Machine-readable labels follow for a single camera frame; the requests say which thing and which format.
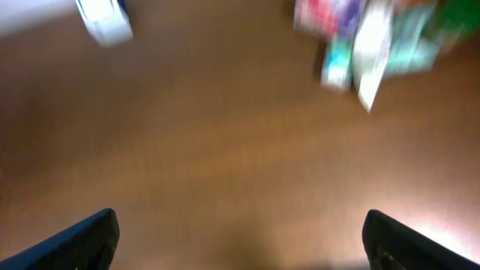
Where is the green lid jar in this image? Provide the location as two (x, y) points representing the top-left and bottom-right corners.
(423, 0), (479, 53)

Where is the teal blue tissue pack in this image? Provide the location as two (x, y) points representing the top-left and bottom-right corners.
(320, 37), (353, 93)

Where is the red purple tissue package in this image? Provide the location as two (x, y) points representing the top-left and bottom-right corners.
(294, 0), (366, 40)

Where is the teal wet wipes pack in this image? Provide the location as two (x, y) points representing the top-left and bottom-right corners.
(385, 1), (440, 77)

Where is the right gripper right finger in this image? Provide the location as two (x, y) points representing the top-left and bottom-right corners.
(362, 209), (479, 270)

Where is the white bamboo print tube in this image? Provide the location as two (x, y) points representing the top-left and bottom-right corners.
(352, 0), (395, 112)

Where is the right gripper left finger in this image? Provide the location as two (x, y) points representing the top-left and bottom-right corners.
(1, 208), (120, 270)

